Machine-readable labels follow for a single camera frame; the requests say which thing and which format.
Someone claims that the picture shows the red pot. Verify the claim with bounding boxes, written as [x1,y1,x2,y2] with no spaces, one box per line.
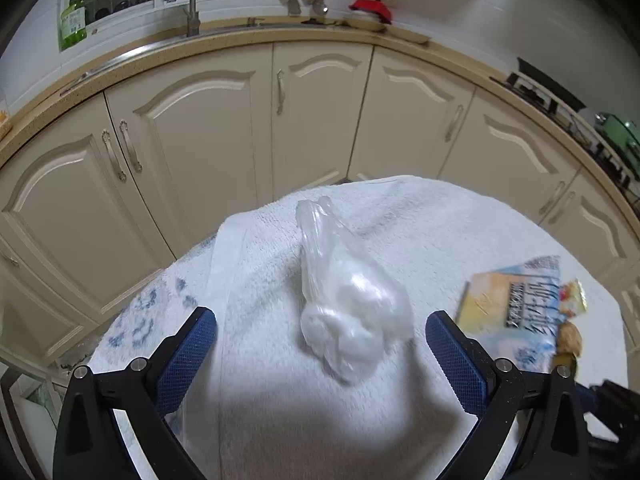
[348,0,394,25]

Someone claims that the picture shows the cream kitchen base cabinet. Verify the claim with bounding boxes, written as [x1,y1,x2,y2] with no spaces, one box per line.
[0,35,640,377]

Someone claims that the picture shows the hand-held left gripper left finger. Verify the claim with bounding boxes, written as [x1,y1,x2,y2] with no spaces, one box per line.
[52,306,218,480]

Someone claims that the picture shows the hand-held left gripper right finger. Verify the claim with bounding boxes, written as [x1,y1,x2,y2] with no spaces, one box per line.
[425,310,592,480]

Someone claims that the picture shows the brown nut shell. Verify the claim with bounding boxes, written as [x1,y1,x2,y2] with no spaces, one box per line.
[554,322,584,359]

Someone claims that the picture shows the white towel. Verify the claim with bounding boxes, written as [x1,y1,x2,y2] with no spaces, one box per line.
[87,175,629,480]

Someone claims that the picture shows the small yellow candy wrapper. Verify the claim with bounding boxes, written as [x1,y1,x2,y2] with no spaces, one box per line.
[557,279,589,322]

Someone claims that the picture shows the green bottle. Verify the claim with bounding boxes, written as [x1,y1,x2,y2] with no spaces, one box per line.
[58,0,89,52]

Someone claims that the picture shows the pale blue and yellow packet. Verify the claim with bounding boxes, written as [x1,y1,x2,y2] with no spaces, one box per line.
[455,255,562,374]

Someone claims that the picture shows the metal faucet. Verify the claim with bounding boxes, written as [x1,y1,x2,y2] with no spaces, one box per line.
[155,0,202,39]

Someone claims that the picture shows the white plastic bag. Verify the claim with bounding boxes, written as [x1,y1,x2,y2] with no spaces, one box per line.
[295,196,414,387]

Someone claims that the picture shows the black gas stove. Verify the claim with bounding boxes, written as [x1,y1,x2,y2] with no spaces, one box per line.
[491,72,640,192]

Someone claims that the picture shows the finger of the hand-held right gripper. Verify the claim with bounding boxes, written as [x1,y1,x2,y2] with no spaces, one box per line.
[575,379,640,443]

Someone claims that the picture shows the green electric pot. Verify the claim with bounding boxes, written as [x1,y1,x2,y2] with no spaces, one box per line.
[594,110,640,162]

